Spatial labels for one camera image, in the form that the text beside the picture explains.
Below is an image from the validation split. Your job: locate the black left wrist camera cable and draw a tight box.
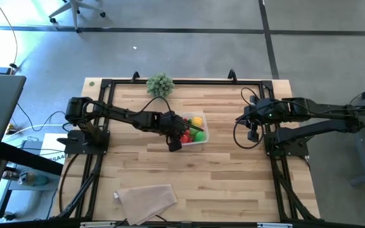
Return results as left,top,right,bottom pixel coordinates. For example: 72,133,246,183
138,96,174,118

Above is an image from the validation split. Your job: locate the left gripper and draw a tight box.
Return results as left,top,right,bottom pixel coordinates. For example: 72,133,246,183
158,110,205,139

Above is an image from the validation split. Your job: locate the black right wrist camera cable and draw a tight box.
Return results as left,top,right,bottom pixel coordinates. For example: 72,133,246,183
232,87,266,150

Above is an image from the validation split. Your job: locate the white paper sheet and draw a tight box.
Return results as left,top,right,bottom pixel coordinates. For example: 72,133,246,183
39,132,68,165

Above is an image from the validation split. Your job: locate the clear plastic tupperware container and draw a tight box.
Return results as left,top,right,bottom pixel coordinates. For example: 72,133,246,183
177,110,210,147

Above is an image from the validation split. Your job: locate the teal water bottle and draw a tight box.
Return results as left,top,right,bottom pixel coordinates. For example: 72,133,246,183
16,169,49,187

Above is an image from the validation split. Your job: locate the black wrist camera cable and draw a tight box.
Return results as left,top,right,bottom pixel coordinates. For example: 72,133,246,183
232,87,266,150
138,96,174,118

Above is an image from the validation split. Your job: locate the beige folded cloth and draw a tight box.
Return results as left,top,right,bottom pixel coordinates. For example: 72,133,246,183
112,184,179,226

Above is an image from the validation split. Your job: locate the black aluminium table frame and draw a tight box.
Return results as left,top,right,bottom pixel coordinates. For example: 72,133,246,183
55,77,321,222

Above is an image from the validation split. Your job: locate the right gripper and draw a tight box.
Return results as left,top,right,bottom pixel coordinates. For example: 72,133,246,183
235,98,271,126

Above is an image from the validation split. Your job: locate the potted artificial green plant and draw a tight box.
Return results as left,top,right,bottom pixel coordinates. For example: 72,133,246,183
146,72,176,100

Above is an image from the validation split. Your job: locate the green toy pear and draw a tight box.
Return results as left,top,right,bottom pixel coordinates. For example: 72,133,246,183
194,130,207,143

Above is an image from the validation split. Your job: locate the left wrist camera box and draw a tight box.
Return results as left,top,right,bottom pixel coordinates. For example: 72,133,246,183
167,136,184,153

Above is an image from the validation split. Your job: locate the white label strip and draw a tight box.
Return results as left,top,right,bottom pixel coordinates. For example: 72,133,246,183
257,222,293,228
80,221,117,228

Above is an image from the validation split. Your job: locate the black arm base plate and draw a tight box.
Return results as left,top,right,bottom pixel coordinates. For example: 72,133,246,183
57,129,110,155
263,131,316,158

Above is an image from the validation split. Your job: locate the white floor cable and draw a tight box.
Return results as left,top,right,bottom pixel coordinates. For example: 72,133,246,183
3,122,66,137

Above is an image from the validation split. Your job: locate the office chair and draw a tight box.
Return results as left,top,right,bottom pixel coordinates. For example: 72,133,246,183
48,0,106,32

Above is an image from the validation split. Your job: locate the thin tan floor cord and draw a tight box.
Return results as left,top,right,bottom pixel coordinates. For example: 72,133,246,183
0,0,19,69

